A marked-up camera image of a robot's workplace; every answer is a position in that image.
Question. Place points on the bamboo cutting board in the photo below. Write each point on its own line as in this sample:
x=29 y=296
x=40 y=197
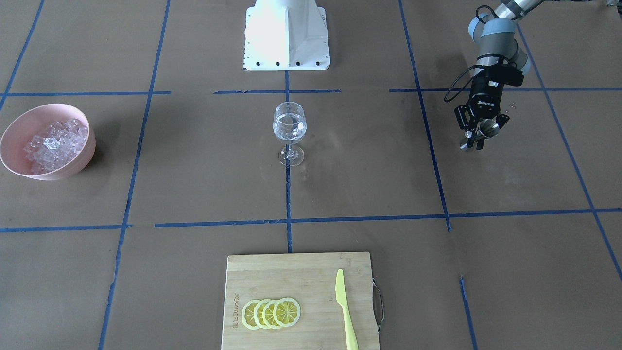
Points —
x=310 y=279

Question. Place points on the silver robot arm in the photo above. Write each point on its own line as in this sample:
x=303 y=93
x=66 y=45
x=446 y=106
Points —
x=501 y=62

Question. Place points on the pink bowl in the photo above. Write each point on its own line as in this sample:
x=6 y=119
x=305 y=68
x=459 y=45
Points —
x=22 y=129

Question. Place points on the yellow plastic knife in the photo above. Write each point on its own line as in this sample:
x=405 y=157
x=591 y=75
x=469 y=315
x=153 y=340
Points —
x=341 y=298

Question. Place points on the steel cocktail jigger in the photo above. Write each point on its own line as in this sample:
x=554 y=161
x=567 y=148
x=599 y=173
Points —
x=475 y=140

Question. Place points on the clear wine glass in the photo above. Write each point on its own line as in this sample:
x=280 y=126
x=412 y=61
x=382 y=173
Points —
x=289 y=127

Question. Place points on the clear ice cubes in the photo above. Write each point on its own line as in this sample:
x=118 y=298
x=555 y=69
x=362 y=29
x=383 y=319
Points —
x=55 y=146

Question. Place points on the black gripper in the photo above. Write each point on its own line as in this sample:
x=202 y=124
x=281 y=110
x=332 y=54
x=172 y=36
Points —
x=482 y=101

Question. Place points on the white pedestal column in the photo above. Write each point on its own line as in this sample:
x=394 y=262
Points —
x=286 y=35

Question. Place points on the lemon slice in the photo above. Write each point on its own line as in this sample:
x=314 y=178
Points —
x=258 y=314
x=248 y=315
x=286 y=312
x=268 y=318

